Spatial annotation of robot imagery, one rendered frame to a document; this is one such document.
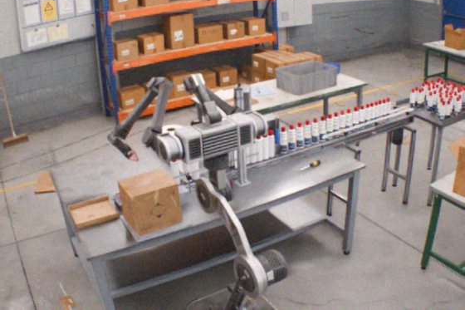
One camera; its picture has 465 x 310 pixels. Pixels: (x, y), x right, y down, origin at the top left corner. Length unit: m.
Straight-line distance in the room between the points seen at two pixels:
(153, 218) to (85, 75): 4.84
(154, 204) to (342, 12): 7.60
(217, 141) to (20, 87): 5.16
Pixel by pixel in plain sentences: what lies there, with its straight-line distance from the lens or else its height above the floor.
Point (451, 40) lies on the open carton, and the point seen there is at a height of 0.92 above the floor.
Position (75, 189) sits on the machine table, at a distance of 3.56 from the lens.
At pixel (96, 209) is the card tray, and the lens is 3.25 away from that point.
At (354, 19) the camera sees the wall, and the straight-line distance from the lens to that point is 10.11.
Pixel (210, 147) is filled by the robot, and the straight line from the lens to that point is 2.48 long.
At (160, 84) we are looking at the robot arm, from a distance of 2.77.
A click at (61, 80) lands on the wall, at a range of 7.39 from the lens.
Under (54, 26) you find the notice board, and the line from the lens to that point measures 7.10.
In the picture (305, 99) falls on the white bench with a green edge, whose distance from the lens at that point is 5.10.
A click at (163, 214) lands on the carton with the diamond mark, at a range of 2.87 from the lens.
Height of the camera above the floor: 2.45
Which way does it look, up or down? 23 degrees down
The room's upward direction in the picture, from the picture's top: 3 degrees counter-clockwise
